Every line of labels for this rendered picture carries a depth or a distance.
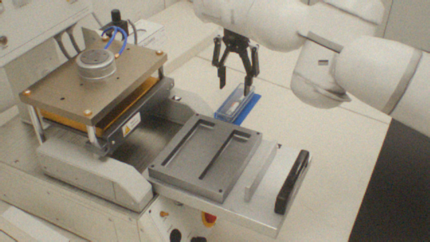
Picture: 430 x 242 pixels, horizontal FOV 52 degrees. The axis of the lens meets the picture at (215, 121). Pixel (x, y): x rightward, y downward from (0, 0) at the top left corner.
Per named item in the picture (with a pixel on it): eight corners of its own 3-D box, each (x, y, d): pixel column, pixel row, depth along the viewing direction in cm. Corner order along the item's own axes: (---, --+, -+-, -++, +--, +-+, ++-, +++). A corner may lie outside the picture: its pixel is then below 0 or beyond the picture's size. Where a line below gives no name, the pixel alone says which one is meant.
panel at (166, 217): (183, 275, 96) (145, 212, 88) (240, 185, 117) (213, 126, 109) (191, 277, 95) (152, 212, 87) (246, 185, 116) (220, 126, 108)
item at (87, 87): (7, 121, 95) (-12, 69, 87) (98, 56, 117) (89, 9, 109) (99, 155, 87) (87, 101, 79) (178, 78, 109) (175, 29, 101)
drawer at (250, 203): (140, 189, 92) (136, 162, 87) (191, 128, 107) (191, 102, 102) (275, 243, 81) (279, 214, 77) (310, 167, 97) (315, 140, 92)
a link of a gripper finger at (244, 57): (240, 39, 130) (244, 38, 129) (252, 72, 134) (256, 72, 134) (234, 45, 127) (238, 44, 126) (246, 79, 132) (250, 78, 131)
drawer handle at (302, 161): (273, 212, 82) (275, 197, 80) (298, 161, 93) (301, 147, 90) (283, 215, 82) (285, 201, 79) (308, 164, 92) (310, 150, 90)
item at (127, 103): (42, 122, 95) (31, 85, 89) (106, 72, 111) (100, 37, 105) (107, 145, 89) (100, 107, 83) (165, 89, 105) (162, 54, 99)
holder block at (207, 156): (148, 176, 89) (147, 167, 88) (195, 120, 103) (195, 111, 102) (222, 204, 84) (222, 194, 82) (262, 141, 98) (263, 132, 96)
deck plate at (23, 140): (-29, 150, 103) (-30, 147, 102) (72, 76, 127) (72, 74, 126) (138, 220, 87) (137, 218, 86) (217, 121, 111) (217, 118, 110)
